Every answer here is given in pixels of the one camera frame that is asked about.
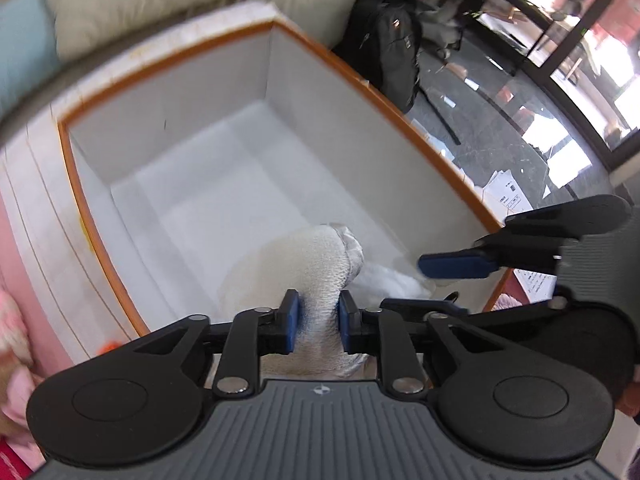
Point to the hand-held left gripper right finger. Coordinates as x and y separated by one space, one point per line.
345 322

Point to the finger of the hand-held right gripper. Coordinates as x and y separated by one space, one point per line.
425 305
452 265

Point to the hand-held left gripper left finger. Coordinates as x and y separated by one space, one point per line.
291 322

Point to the white fluffy cloth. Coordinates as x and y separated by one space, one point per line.
395 282

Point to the cream fluffy towel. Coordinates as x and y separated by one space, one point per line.
310 270

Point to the orange-rimmed white storage box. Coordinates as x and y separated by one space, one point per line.
200 160

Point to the white paper sheet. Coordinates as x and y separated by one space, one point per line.
537 285
507 195

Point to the black rod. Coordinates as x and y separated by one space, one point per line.
440 115

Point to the black backpack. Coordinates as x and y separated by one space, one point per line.
385 35

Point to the printed pink and white blanket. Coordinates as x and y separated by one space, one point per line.
45 240

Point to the grey chair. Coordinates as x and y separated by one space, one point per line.
450 5

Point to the pink fluffy cloth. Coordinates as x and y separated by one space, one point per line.
17 400

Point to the beige sofa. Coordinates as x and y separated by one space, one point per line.
320 5

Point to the red cloth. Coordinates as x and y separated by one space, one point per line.
12 460

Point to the beige pillow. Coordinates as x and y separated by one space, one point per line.
150 0

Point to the light blue pillow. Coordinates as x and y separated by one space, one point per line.
25 50

